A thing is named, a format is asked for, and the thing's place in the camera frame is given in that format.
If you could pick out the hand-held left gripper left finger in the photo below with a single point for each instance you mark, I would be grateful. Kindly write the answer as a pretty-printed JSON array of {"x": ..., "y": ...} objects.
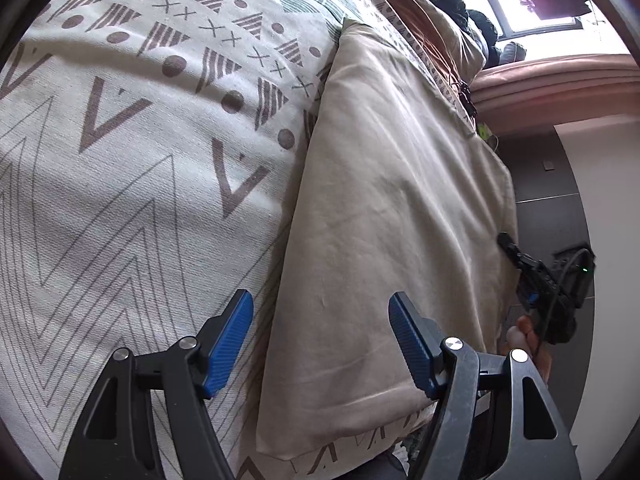
[{"x": 227, "y": 345}]

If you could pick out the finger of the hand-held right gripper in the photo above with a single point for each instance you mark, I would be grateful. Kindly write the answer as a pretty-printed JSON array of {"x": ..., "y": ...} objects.
[{"x": 509, "y": 247}]

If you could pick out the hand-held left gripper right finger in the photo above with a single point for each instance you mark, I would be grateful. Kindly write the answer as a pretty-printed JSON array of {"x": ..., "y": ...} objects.
[{"x": 412, "y": 345}]

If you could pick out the beige pants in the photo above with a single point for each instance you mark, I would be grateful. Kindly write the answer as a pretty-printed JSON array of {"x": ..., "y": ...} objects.
[{"x": 400, "y": 185}]

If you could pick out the person's right hand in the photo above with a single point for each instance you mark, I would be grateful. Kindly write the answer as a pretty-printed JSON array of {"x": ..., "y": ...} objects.
[{"x": 525, "y": 345}]

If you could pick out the yellow green small item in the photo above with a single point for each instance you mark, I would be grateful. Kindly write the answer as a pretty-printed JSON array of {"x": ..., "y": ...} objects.
[{"x": 484, "y": 131}]

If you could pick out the pink curtain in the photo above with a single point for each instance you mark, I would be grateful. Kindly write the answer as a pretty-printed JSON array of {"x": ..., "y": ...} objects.
[{"x": 560, "y": 90}]

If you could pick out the patterned white blanket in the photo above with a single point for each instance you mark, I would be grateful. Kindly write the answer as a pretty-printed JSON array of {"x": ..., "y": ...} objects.
[{"x": 125, "y": 185}]

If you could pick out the grey cloth bundle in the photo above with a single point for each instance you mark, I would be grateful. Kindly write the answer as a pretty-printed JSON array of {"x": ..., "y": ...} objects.
[{"x": 514, "y": 51}]

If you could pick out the brown duvet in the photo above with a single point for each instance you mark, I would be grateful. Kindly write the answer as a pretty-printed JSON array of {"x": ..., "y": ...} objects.
[{"x": 450, "y": 45}]

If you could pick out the wall socket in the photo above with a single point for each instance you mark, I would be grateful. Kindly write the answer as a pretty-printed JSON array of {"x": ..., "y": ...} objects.
[{"x": 548, "y": 164}]

